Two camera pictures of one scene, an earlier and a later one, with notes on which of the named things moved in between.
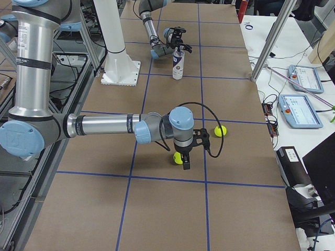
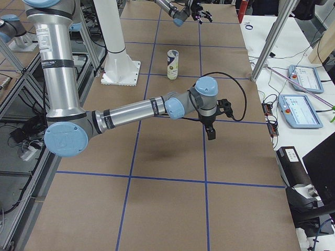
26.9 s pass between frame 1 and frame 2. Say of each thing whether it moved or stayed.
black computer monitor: stayed
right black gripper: moved
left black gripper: moved
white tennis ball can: moved
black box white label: stayed
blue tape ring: stayed
